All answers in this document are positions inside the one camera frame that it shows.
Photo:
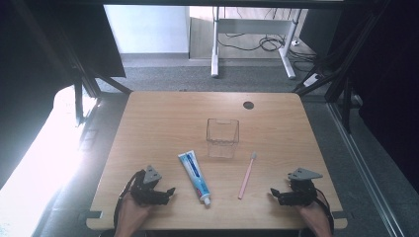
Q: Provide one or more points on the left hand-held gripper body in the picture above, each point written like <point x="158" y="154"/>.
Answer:
<point x="145" y="189"/>

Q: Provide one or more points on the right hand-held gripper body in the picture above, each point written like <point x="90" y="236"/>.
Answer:
<point x="301" y="189"/>

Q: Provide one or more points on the white blue toothpaste tube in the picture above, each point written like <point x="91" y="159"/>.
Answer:
<point x="195" y="176"/>

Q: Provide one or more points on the pink toothbrush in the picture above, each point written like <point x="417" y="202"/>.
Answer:
<point x="247" y="176"/>

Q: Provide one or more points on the clear plastic cup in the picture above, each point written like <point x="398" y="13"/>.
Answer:
<point x="222" y="138"/>

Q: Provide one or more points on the person's left hand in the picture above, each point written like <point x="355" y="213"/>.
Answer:
<point x="131" y="214"/>

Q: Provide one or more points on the person's right hand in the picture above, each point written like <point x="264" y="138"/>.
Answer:
<point x="314" y="217"/>

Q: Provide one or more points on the white power strip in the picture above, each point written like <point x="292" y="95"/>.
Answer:
<point x="311" y="80"/>

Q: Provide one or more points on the black metal stand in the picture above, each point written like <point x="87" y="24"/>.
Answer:
<point x="342" y="65"/>
<point x="82" y="82"/>

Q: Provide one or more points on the dark curtain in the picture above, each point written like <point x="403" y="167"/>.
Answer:
<point x="388" y="82"/>
<point x="39" y="42"/>

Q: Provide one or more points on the metal floor rail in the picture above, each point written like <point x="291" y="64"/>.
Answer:
<point x="359" y="164"/>

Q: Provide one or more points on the white metal desk frame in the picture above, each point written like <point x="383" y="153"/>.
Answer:
<point x="215" y="39"/>

